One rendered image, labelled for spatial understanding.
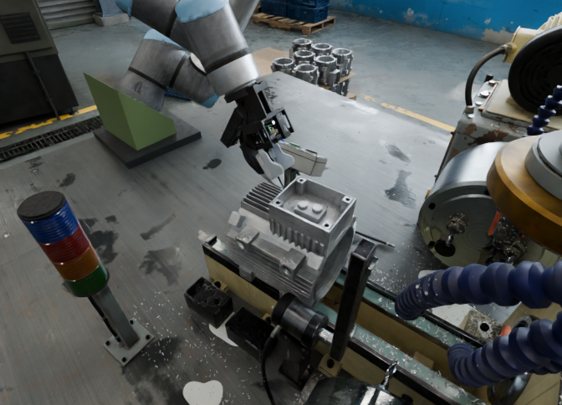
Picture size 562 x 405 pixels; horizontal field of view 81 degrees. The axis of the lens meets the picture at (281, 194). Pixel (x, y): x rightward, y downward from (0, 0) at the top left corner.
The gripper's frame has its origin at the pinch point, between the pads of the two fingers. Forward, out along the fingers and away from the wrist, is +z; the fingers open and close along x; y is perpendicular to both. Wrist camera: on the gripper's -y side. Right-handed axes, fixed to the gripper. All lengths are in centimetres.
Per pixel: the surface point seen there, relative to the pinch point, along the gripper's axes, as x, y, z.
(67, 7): 250, -575, -241
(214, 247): -11.3, -17.8, 9.9
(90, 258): -34.6, -10.2, -6.6
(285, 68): 183, -138, -15
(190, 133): 31, -72, -11
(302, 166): 12.3, -3.1, 2.7
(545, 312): -1.1, 42.3, 25.3
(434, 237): 14.7, 22.1, 24.6
